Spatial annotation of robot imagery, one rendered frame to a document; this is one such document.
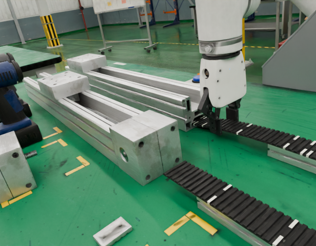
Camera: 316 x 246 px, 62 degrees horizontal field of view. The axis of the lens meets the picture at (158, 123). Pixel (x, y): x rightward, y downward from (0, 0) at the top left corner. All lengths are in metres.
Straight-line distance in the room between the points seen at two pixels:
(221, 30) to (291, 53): 0.39
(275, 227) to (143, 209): 0.20
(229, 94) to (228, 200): 0.24
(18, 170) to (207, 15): 0.45
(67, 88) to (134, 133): 0.39
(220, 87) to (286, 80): 0.39
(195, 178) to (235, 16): 0.29
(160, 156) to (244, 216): 0.19
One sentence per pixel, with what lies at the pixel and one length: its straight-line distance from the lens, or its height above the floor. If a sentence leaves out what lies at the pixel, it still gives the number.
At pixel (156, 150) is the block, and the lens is 0.48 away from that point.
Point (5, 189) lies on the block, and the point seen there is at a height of 0.81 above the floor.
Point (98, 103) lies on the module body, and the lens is 0.73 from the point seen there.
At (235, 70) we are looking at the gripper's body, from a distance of 0.56.
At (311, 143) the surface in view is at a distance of 0.54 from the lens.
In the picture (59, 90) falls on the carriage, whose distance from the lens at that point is 0.81.
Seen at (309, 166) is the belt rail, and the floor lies 0.79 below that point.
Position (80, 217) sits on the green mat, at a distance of 0.48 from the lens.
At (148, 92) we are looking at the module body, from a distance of 0.72.
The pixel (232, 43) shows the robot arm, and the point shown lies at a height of 0.99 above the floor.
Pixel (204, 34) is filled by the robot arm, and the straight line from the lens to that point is 0.53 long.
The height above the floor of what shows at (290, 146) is 0.81.
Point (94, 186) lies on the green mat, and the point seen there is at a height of 0.78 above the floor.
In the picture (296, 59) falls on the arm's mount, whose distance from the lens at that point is 0.86.
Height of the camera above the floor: 1.08
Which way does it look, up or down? 25 degrees down
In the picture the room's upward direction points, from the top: 10 degrees counter-clockwise
